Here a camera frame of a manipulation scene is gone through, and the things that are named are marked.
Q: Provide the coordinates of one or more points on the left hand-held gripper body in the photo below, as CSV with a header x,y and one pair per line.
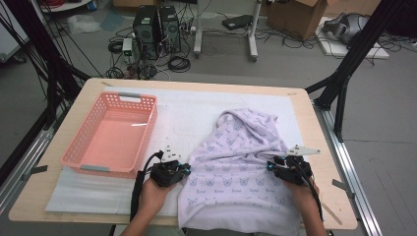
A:
x,y
165,173

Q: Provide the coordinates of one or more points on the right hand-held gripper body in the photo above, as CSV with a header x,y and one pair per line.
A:
x,y
293,170

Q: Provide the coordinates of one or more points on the lilac printed towel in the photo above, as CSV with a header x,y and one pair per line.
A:
x,y
236,170

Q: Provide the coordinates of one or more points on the pink plastic basket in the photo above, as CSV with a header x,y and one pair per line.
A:
x,y
113,141

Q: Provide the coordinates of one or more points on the person's right hand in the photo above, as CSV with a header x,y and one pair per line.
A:
x,y
301,193

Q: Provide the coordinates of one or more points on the person's left hand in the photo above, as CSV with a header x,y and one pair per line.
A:
x,y
154,196

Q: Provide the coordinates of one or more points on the white grid mat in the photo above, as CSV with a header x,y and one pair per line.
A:
x,y
183,111

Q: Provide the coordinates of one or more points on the thin wooden stick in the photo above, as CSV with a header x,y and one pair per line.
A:
x,y
331,213

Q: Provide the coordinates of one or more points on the white foam board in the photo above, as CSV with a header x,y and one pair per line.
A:
x,y
334,49

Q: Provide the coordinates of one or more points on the white power adapter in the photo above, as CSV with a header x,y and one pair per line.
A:
x,y
127,46

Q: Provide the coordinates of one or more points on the white-legged desk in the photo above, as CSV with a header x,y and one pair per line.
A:
x,y
197,29

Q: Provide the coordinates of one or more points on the narrow black computer tower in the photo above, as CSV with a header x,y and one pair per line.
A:
x,y
170,28

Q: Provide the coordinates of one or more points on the wide black computer tower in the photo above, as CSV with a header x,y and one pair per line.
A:
x,y
146,29

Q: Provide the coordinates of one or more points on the open cardboard box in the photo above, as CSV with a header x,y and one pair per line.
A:
x,y
291,18

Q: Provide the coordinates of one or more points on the black flat device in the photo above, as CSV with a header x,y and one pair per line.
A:
x,y
237,21

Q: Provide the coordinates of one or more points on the grey rounded device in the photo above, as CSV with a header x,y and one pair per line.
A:
x,y
347,26

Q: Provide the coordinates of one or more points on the large cardboard carton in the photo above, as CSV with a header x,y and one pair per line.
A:
x,y
347,6

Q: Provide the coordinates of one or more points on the clear plastic bag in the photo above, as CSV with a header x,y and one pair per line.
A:
x,y
82,23

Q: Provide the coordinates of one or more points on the grey table bracket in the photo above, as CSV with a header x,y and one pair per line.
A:
x,y
342,187
37,169

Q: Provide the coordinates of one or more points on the aluminium rail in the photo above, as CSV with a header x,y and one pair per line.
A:
x,y
347,170
29,154

